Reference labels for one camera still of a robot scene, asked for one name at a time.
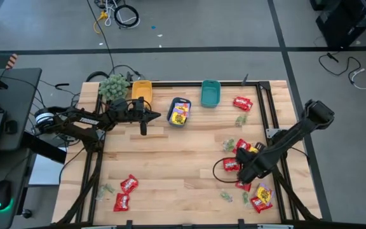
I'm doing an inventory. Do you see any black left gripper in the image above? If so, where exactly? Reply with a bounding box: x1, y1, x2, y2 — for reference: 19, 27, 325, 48
126, 108, 161, 136

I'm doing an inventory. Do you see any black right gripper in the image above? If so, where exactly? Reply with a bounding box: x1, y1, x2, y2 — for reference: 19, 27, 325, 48
237, 152, 272, 185

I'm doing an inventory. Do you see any red Skittles candy pack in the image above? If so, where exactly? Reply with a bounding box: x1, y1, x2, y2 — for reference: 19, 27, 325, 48
222, 157, 241, 173
119, 174, 140, 195
233, 96, 254, 113
250, 196, 274, 214
112, 192, 131, 212
233, 138, 252, 154
234, 180, 252, 193

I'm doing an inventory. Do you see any blue-grey plastic bin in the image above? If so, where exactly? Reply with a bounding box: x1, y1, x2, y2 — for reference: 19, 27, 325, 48
166, 97, 193, 128

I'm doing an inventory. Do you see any yellow plastic bin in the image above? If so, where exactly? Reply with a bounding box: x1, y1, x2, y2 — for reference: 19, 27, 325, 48
131, 80, 153, 105

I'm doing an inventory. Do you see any teal plastic bin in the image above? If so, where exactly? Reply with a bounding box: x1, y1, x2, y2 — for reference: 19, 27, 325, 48
200, 79, 222, 108

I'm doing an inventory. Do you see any green plant in white pot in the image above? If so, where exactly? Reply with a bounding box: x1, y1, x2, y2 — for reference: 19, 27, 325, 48
98, 74, 130, 102

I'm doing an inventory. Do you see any black desk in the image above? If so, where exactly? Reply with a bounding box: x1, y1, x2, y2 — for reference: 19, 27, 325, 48
0, 67, 68, 229

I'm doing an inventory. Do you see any small black desk device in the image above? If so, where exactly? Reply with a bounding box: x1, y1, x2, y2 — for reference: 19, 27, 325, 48
4, 120, 19, 135

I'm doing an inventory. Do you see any orange black striped object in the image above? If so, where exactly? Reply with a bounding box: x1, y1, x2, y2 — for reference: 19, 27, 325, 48
5, 53, 19, 71

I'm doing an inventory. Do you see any black computer mouse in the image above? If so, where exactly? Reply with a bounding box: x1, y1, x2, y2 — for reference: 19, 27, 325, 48
0, 179, 13, 211

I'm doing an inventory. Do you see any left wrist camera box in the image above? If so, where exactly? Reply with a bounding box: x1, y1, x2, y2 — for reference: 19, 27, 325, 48
134, 96, 146, 112

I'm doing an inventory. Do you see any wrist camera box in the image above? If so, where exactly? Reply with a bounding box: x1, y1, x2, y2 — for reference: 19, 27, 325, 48
134, 96, 146, 112
235, 148, 251, 163

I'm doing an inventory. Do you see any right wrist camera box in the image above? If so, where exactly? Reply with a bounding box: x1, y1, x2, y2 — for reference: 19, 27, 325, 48
235, 148, 251, 163

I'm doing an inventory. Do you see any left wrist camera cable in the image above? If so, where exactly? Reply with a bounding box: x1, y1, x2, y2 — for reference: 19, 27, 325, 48
124, 97, 154, 113

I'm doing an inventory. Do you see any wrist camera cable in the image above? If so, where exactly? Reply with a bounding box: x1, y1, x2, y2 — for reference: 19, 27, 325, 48
212, 157, 244, 184
124, 97, 154, 113

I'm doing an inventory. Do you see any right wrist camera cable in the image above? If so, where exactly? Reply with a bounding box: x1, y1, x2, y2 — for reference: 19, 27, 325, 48
212, 157, 244, 184

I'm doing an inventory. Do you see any white metal bracket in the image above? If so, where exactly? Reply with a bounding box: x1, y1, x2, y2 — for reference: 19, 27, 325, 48
265, 128, 282, 139

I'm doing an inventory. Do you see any long black floor cable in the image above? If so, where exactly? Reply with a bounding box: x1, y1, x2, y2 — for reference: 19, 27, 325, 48
86, 0, 116, 76

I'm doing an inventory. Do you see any white floor cable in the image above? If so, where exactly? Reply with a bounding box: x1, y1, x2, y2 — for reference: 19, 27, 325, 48
104, 0, 142, 30

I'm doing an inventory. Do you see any black cable coil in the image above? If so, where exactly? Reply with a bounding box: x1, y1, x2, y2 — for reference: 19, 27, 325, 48
113, 4, 140, 29

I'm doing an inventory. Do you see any yellow extension cable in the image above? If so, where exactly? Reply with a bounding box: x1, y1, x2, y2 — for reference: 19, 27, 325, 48
93, 10, 109, 35

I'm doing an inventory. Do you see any thin black desk cable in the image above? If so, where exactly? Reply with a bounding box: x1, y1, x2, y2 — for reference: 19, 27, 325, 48
0, 73, 47, 109

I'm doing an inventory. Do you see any black cable with plug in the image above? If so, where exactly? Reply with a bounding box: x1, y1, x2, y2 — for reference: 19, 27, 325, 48
318, 52, 362, 84

